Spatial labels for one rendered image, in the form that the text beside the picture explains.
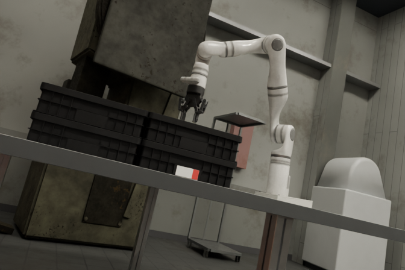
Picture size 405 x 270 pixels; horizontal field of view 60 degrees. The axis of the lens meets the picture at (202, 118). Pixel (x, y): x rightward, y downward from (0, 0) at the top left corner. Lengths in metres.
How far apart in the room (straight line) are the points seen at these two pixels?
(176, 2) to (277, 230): 2.81
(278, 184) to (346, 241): 3.56
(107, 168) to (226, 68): 4.60
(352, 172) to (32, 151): 4.72
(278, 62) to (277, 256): 0.85
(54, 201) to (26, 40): 2.26
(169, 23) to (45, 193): 1.87
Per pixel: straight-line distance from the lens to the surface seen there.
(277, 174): 1.65
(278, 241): 1.11
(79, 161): 0.84
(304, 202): 1.66
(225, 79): 5.31
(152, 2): 3.45
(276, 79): 1.63
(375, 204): 5.44
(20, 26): 4.91
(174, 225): 4.94
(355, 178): 5.27
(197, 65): 1.53
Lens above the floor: 0.67
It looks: 12 degrees up
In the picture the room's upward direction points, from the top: 13 degrees clockwise
